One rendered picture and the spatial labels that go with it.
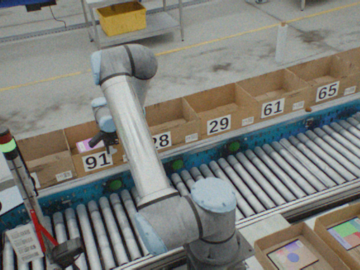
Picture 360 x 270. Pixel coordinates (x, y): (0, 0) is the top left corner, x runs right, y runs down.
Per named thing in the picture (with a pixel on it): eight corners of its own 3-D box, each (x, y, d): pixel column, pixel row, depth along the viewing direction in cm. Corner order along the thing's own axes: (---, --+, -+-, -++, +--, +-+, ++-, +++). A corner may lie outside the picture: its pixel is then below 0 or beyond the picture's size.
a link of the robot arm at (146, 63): (156, 31, 145) (139, 103, 208) (123, 38, 141) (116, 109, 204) (167, 58, 142) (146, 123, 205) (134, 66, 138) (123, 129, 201)
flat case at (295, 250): (318, 261, 186) (319, 259, 185) (285, 279, 180) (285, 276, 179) (297, 239, 196) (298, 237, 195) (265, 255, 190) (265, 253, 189)
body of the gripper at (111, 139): (119, 145, 218) (116, 127, 211) (104, 149, 216) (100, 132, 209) (116, 137, 224) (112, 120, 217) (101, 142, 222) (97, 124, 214)
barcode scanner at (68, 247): (89, 260, 166) (80, 245, 160) (61, 274, 164) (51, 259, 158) (86, 248, 171) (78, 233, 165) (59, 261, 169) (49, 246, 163)
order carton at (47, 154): (2, 202, 214) (-9, 179, 204) (0, 169, 237) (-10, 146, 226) (78, 179, 224) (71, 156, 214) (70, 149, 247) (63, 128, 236)
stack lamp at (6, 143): (-1, 153, 131) (-8, 139, 127) (-1, 145, 135) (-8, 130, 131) (16, 149, 132) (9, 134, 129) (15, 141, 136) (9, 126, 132)
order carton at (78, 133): (77, 179, 224) (70, 156, 214) (69, 150, 247) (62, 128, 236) (142, 158, 234) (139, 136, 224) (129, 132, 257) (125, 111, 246)
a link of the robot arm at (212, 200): (244, 232, 137) (245, 196, 126) (199, 250, 132) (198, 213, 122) (222, 203, 148) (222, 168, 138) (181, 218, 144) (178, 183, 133)
